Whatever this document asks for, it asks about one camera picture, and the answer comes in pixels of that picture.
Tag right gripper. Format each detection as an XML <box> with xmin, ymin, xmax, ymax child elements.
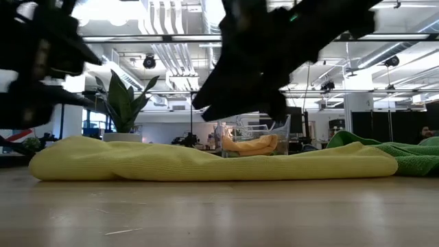
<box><xmin>191</xmin><ymin>0</ymin><xmax>344</xmax><ymax>121</ymax></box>

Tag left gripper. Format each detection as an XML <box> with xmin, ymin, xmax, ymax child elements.
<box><xmin>0</xmin><ymin>0</ymin><xmax>103</xmax><ymax>130</ymax></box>

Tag orange microfiber towel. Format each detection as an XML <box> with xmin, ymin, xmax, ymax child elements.
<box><xmin>222</xmin><ymin>133</ymin><xmax>279</xmax><ymax>158</ymax></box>

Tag yellow microfiber towel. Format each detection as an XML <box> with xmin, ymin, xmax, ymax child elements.
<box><xmin>28</xmin><ymin>135</ymin><xmax>399</xmax><ymax>182</ymax></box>

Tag green microfiber towel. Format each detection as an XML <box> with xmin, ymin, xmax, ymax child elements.
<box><xmin>325</xmin><ymin>130</ymin><xmax>439</xmax><ymax>178</ymax></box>

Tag blue and red machine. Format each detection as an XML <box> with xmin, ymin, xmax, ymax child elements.
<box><xmin>0</xmin><ymin>127</ymin><xmax>35</xmax><ymax>155</ymax></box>

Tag small green bush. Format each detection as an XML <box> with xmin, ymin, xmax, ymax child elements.
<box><xmin>22</xmin><ymin>136</ymin><xmax>43</xmax><ymax>154</ymax></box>

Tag black gantry stand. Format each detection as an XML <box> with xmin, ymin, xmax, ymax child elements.
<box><xmin>56</xmin><ymin>102</ymin><xmax>104</xmax><ymax>140</ymax></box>
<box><xmin>189</xmin><ymin>91</ymin><xmax>206</xmax><ymax>148</ymax></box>

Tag black computer monitor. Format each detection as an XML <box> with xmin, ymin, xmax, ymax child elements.
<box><xmin>287</xmin><ymin>106</ymin><xmax>305</xmax><ymax>135</ymax></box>

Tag clear plastic bin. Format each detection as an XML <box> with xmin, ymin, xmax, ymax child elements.
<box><xmin>215</xmin><ymin>115</ymin><xmax>292</xmax><ymax>158</ymax></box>

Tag red storage shelf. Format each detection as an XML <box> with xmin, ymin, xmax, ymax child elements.
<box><xmin>328</xmin><ymin>118</ymin><xmax>347</xmax><ymax>138</ymax></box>

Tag green snake plant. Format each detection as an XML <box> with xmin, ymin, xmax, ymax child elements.
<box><xmin>94</xmin><ymin>69</ymin><xmax>161</xmax><ymax>134</ymax></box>

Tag white round plant pot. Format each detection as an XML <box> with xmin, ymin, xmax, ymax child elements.
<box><xmin>102</xmin><ymin>132</ymin><xmax>143</xmax><ymax>143</ymax></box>

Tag long ceiling light bar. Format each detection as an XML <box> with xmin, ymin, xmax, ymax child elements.
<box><xmin>82</xmin><ymin>33</ymin><xmax>439</xmax><ymax>44</ymax></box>

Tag black partition panels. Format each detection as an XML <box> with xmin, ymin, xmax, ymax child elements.
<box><xmin>351</xmin><ymin>102</ymin><xmax>439</xmax><ymax>145</ymax></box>

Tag person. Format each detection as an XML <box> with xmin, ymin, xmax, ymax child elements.
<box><xmin>418</xmin><ymin>126</ymin><xmax>436</xmax><ymax>140</ymax></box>

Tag black aluminium table frame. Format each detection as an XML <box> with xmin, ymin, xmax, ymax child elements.
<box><xmin>0</xmin><ymin>150</ymin><xmax>35</xmax><ymax>169</ymax></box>

